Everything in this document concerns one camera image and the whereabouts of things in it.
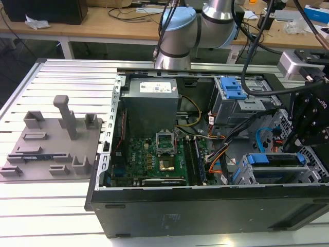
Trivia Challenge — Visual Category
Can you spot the metal disk bay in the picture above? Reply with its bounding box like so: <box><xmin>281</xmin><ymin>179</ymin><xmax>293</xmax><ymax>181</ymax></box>
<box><xmin>230</xmin><ymin>146</ymin><xmax>329</xmax><ymax>186</ymax></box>

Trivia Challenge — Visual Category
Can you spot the large black box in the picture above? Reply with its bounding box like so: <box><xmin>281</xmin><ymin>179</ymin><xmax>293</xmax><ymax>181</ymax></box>
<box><xmin>2</xmin><ymin>0</ymin><xmax>88</xmax><ymax>26</ymax></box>

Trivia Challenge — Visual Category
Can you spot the thick black gripper cable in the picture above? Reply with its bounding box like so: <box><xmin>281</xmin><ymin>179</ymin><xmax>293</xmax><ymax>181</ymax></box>
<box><xmin>241</xmin><ymin>0</ymin><xmax>294</xmax><ymax>96</ymax></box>

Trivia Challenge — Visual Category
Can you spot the blue disk wire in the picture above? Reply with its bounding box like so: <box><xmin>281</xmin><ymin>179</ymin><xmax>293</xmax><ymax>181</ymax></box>
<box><xmin>255</xmin><ymin>126</ymin><xmax>273</xmax><ymax>155</ymax></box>

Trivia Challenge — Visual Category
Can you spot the wooden desk with white legs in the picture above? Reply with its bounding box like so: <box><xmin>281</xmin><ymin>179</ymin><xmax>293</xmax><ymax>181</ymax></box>
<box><xmin>0</xmin><ymin>0</ymin><xmax>165</xmax><ymax>60</ymax></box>

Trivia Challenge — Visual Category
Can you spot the grey parts rack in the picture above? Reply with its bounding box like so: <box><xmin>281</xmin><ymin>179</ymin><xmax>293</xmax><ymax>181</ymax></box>
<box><xmin>0</xmin><ymin>94</ymin><xmax>104</xmax><ymax>183</ymax></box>

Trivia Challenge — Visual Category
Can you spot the RAM stick in slot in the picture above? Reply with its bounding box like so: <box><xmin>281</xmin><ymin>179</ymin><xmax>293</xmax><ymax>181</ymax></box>
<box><xmin>194</xmin><ymin>138</ymin><xmax>207</xmax><ymax>182</ymax></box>

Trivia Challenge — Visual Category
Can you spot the blue drive cage latch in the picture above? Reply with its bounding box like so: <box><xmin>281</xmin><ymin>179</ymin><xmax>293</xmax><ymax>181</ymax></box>
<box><xmin>220</xmin><ymin>76</ymin><xmax>248</xmax><ymax>100</ymax></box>

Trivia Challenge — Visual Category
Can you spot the crumpled white plastic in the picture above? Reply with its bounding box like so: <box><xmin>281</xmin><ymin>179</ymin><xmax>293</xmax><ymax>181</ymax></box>
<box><xmin>24</xmin><ymin>14</ymin><xmax>51</xmax><ymax>29</ymax></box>

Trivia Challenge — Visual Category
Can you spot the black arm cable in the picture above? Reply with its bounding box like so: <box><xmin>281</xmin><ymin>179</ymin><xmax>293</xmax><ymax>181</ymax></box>
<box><xmin>153</xmin><ymin>0</ymin><xmax>179</xmax><ymax>61</ymax></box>

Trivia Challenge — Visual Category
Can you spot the flat grey device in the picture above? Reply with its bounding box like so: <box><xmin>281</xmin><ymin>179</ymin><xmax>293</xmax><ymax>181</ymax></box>
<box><xmin>273</xmin><ymin>9</ymin><xmax>304</xmax><ymax>22</ymax></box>

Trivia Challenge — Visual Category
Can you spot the CPU socket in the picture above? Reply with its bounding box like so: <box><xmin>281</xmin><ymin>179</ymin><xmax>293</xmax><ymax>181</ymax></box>
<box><xmin>158</xmin><ymin>157</ymin><xmax>177</xmax><ymax>173</ymax></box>

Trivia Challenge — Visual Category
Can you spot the clear plastic bag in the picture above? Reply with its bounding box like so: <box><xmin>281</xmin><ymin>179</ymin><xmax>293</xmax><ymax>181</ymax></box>
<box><xmin>284</xmin><ymin>19</ymin><xmax>312</xmax><ymax>36</ymax></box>

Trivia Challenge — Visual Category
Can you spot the grey power supply unit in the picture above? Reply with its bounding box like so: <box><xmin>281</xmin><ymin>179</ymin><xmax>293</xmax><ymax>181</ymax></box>
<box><xmin>120</xmin><ymin>78</ymin><xmax>179</xmax><ymax>139</ymax></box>

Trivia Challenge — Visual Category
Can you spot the metal socket cover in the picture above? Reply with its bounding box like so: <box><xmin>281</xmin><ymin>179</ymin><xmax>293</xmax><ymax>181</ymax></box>
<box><xmin>155</xmin><ymin>130</ymin><xmax>176</xmax><ymax>156</ymax></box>

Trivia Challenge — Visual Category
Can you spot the black cable with copper end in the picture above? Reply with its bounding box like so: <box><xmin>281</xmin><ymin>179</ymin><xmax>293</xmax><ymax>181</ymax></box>
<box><xmin>250</xmin><ymin>0</ymin><xmax>329</xmax><ymax>50</ymax></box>

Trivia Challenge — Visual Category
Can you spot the black RAM slot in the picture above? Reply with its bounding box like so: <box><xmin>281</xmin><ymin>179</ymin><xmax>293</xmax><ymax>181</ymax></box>
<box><xmin>189</xmin><ymin>137</ymin><xmax>200</xmax><ymax>186</ymax></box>
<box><xmin>182</xmin><ymin>137</ymin><xmax>193</xmax><ymax>186</ymax></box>

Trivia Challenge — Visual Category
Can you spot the yellow and black wire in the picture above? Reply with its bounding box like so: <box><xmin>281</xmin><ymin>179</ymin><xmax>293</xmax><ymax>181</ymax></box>
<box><xmin>175</xmin><ymin>94</ymin><xmax>203</xmax><ymax>129</ymax></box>

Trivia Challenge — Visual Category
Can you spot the blue and white box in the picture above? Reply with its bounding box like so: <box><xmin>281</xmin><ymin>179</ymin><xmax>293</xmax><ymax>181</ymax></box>
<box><xmin>303</xmin><ymin>4</ymin><xmax>329</xmax><ymax>20</ymax></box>

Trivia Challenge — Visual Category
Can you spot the black PC case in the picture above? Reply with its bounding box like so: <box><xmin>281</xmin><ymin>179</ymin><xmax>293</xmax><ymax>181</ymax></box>
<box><xmin>84</xmin><ymin>67</ymin><xmax>329</xmax><ymax>239</ymax></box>

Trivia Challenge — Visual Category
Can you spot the black sleeved wire bundle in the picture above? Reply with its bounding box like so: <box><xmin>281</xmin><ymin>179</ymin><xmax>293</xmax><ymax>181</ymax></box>
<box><xmin>205</xmin><ymin>108</ymin><xmax>277</xmax><ymax>165</ymax></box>

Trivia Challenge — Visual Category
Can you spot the grey drive cage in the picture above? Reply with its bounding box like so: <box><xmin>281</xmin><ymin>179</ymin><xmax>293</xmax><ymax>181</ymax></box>
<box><xmin>208</xmin><ymin>76</ymin><xmax>282</xmax><ymax>127</ymax></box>

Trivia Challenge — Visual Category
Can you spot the black and orange disk wire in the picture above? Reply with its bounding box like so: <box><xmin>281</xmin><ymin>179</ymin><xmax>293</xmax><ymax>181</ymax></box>
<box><xmin>272</xmin><ymin>127</ymin><xmax>285</xmax><ymax>154</ymax></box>

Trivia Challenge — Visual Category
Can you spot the small black box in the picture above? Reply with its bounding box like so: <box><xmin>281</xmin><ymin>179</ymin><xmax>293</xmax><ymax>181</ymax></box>
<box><xmin>257</xmin><ymin>14</ymin><xmax>275</xmax><ymax>30</ymax></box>

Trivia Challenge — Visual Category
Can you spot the green motherboard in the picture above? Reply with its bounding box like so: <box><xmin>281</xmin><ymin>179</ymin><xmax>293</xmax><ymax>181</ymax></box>
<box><xmin>111</xmin><ymin>136</ymin><xmax>214</xmax><ymax>186</ymax></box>

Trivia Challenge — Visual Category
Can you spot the white power strip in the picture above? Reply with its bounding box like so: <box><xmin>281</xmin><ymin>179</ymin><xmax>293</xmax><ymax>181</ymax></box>
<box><xmin>227</xmin><ymin>48</ymin><xmax>240</xmax><ymax>64</ymax></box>

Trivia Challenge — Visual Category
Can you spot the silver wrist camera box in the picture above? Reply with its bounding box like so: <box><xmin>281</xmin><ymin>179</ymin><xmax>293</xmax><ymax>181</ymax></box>
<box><xmin>279</xmin><ymin>50</ymin><xmax>305</xmax><ymax>81</ymax></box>

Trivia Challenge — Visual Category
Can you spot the wooden desk with clutter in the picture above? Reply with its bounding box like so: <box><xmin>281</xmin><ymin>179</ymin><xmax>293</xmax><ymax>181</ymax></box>
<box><xmin>230</xmin><ymin>0</ymin><xmax>329</xmax><ymax>64</ymax></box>

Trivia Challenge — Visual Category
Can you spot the black graphics card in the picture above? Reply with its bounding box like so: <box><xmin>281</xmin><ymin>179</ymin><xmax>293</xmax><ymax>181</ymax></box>
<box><xmin>141</xmin><ymin>178</ymin><xmax>187</xmax><ymax>187</ymax></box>

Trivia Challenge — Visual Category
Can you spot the hard disk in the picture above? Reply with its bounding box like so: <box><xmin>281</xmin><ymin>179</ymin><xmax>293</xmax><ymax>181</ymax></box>
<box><xmin>246</xmin><ymin>152</ymin><xmax>306</xmax><ymax>181</ymax></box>

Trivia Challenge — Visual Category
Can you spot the orange wire bundle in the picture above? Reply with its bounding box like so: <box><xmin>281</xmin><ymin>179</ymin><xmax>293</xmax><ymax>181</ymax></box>
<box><xmin>208</xmin><ymin>150</ymin><xmax>225</xmax><ymax>176</ymax></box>

